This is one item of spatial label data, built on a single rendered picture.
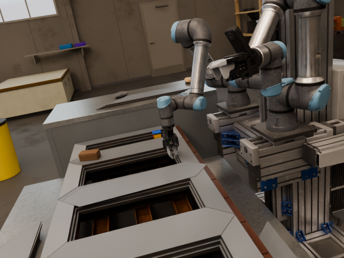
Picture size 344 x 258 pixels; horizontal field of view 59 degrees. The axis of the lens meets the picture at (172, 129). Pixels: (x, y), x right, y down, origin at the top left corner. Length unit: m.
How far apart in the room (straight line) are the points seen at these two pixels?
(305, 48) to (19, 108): 6.99
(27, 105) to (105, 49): 3.07
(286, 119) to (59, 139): 1.58
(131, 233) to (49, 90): 6.51
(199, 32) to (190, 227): 0.96
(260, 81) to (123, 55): 8.53
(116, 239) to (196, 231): 0.30
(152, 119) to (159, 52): 7.43
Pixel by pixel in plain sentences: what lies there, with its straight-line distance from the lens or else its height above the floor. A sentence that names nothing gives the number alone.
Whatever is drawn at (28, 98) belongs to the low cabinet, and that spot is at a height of 0.42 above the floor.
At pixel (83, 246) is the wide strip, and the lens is 1.26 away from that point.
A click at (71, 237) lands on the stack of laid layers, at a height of 0.84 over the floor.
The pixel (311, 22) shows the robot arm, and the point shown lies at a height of 1.51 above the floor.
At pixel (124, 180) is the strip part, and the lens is 1.61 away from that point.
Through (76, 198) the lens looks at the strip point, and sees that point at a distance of 1.58.
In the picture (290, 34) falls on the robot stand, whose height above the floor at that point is 1.45.
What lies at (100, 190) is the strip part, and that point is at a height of 0.87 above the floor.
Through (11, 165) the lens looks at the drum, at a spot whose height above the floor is 0.15.
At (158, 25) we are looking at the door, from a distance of 9.66.
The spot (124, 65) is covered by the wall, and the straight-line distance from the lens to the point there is 9.61.
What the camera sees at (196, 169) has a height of 0.87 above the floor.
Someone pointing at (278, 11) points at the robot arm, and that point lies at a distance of 1.38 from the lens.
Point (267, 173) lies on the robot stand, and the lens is 1.54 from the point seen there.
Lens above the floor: 1.60
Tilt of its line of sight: 20 degrees down
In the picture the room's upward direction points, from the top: 9 degrees counter-clockwise
